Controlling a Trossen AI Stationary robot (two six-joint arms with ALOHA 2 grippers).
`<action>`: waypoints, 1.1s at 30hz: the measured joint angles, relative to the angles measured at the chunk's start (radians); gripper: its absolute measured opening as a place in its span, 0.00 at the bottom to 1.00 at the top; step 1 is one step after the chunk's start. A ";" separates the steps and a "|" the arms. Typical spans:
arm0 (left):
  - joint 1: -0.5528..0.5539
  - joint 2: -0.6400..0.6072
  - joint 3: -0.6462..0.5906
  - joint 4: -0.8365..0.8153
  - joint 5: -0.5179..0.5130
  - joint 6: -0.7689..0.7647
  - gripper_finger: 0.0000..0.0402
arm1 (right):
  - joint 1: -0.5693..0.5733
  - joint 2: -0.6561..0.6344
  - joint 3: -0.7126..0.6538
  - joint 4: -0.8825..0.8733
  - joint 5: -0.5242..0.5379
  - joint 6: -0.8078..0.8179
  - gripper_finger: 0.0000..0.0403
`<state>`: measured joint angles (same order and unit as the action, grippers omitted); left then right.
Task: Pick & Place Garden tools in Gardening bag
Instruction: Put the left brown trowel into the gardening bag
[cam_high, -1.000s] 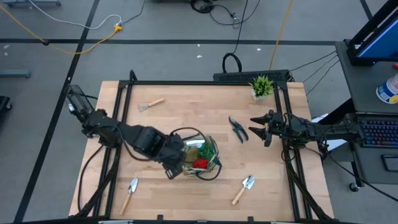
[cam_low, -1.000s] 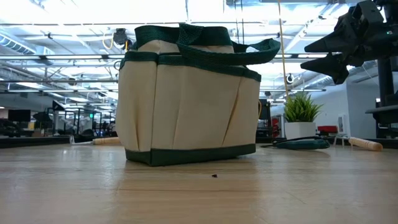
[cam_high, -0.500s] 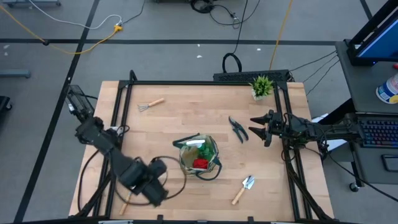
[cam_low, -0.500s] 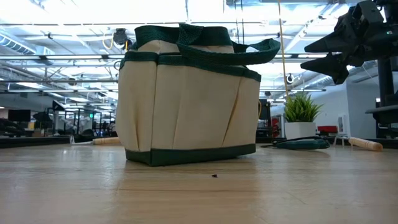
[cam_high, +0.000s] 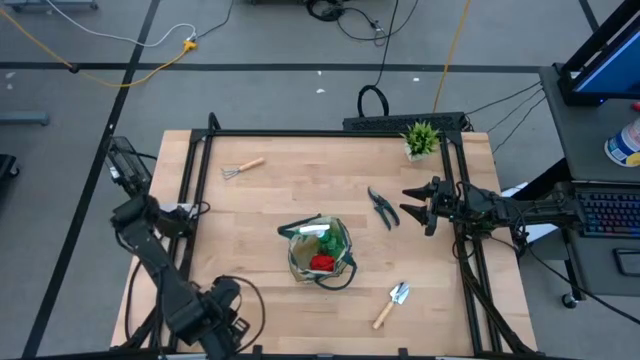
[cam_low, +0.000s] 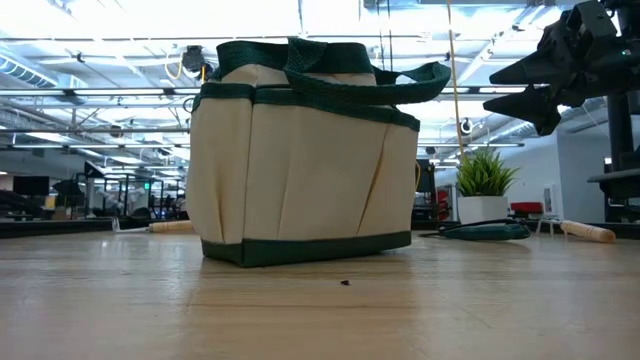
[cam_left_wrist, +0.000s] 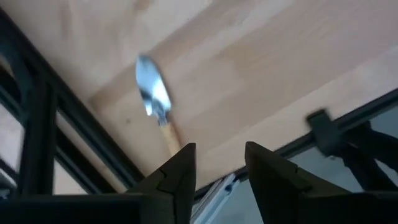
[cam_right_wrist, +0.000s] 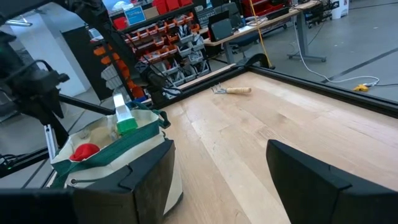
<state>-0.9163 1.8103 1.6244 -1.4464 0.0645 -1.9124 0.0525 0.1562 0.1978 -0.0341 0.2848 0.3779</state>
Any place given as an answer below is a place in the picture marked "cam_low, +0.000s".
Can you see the dark background monitor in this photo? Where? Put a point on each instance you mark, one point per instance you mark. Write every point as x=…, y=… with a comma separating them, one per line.
x=31, y=185

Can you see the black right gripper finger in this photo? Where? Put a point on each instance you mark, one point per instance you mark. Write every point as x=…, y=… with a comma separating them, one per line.
x=535, y=70
x=540, y=105

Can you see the green plant in white pot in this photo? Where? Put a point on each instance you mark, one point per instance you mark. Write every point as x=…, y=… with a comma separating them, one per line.
x=482, y=175

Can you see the red box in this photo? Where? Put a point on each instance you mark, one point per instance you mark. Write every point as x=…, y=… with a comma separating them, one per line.
x=526, y=208

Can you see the black aluminium table frame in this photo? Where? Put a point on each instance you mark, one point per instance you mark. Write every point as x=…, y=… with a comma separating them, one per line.
x=50, y=227

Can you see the beige canvas bag green trim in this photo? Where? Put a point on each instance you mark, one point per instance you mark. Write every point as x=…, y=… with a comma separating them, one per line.
x=300, y=170

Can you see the white wall-mounted box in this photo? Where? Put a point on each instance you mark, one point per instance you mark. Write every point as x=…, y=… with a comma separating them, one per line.
x=550, y=199

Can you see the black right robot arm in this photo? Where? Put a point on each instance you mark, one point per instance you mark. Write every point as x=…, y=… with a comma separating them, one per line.
x=629, y=65

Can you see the dark grey side desk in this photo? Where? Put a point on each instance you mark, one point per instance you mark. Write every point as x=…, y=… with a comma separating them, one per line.
x=620, y=187

